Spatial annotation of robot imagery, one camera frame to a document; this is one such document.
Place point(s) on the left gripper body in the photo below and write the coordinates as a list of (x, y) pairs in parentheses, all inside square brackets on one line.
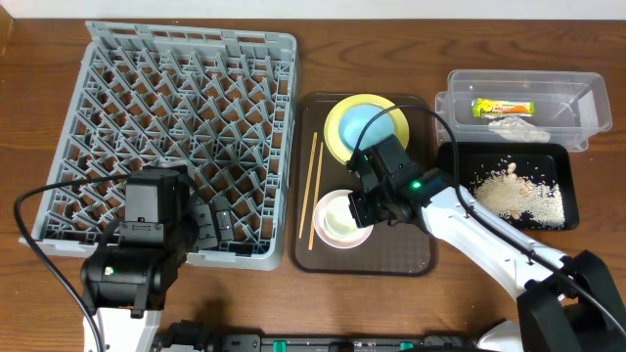
[(210, 225)]

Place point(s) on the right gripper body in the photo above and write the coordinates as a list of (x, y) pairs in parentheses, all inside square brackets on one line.
[(362, 210)]

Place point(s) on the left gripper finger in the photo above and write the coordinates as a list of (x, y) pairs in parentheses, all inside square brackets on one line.
[(207, 235), (222, 219)]

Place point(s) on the pink white bowl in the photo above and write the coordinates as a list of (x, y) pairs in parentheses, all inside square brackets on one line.
[(334, 223)]

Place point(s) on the light blue bowl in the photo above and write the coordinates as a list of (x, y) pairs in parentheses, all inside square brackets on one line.
[(354, 120)]

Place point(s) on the rice food waste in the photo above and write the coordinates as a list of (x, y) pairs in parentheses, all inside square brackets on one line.
[(513, 197)]

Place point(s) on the green snack wrapper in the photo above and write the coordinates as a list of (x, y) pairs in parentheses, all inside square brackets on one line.
[(487, 108)]

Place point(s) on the white napkin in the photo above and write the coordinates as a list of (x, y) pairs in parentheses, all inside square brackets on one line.
[(515, 129)]

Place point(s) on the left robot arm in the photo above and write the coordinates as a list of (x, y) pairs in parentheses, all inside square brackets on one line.
[(138, 256)]

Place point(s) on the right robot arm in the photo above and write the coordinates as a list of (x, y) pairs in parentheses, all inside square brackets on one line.
[(563, 303)]

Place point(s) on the grey dishwasher rack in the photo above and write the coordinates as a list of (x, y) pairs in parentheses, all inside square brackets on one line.
[(220, 101)]

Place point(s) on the yellow plate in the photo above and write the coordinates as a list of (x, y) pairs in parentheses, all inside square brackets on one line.
[(333, 142)]

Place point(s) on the brown serving tray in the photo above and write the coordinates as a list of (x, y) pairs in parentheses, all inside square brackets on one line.
[(402, 250)]

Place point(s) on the right wooden chopstick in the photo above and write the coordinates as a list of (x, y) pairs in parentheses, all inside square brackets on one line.
[(316, 197)]

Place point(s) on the wooden chopstick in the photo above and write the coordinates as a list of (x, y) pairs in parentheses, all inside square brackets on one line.
[(307, 185), (316, 197)]

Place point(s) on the left wooden chopstick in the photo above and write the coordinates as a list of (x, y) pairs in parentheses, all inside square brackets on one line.
[(307, 185)]

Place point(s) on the clear plastic bin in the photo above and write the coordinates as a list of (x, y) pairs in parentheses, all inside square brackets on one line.
[(571, 106)]

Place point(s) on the black tray bin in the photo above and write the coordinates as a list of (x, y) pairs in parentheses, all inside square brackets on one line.
[(548, 162)]

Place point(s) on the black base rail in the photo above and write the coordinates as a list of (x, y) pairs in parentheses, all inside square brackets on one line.
[(196, 337)]

